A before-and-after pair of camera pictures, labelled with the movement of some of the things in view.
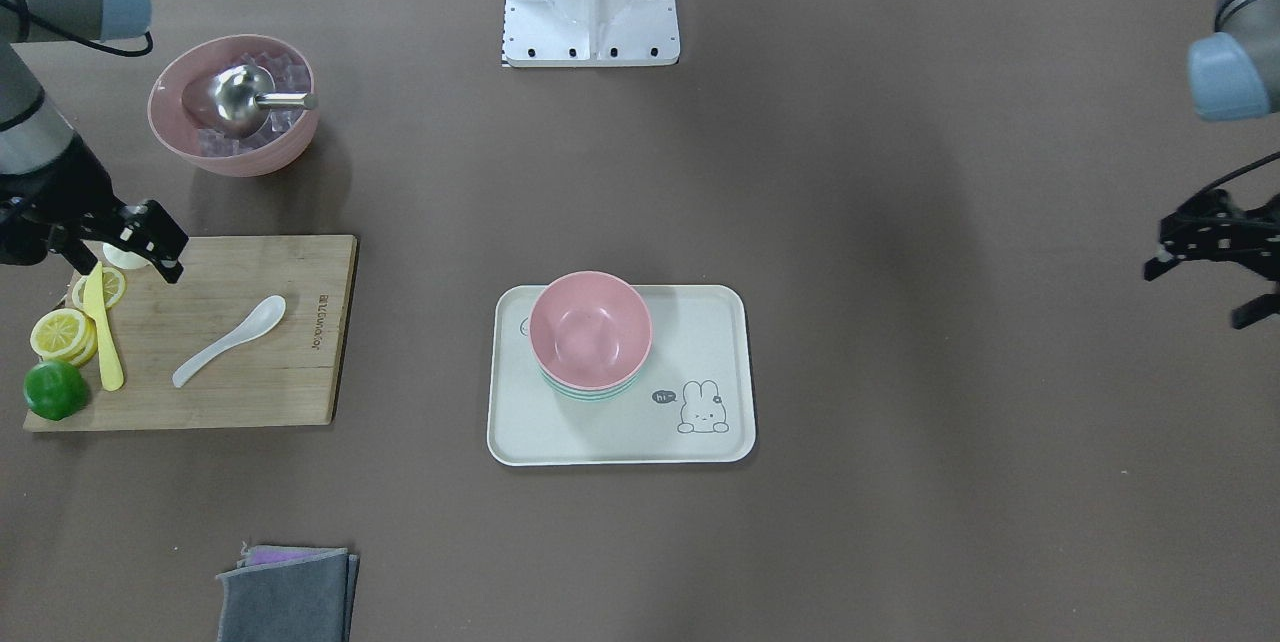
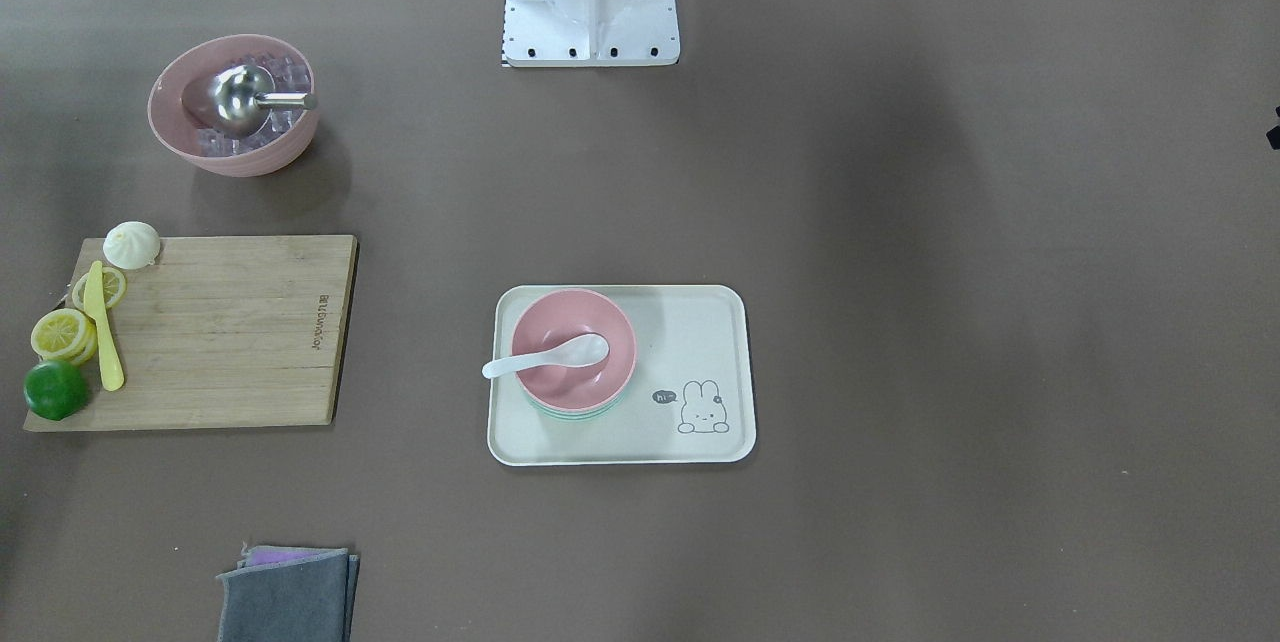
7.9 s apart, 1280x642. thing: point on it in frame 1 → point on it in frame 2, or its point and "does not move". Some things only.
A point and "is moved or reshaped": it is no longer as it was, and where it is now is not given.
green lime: x=55 y=390 does not move
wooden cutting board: x=251 y=334 does not move
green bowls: x=595 y=395 → x=574 y=415
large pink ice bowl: x=239 y=106 does not move
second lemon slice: x=114 y=284 does not move
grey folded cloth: x=288 y=594 does not move
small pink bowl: x=590 y=330 is moved or reshaped
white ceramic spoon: x=262 y=316 → x=577 y=351
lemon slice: x=64 y=334 does not move
